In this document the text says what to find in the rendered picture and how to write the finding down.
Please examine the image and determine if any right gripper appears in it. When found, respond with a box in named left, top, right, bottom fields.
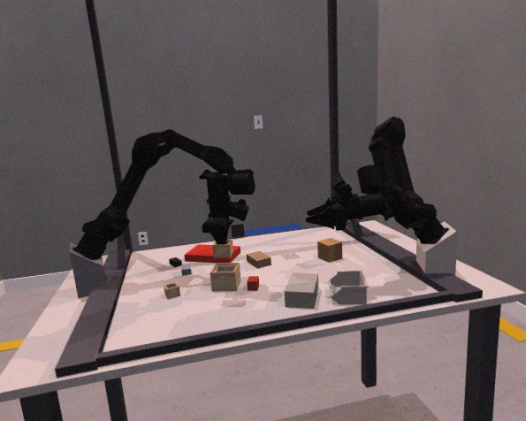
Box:
left=202, top=194, right=234, bottom=245

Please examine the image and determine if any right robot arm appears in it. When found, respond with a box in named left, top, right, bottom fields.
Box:
left=72, top=129, right=255, bottom=260

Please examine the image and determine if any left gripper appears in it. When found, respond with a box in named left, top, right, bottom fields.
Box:
left=306, top=195, right=366, bottom=231

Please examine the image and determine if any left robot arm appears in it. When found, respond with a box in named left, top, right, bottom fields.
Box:
left=332, top=117, right=449, bottom=244

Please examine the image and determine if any red flat rectangular board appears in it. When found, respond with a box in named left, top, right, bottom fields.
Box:
left=184, top=244, right=240, bottom=263

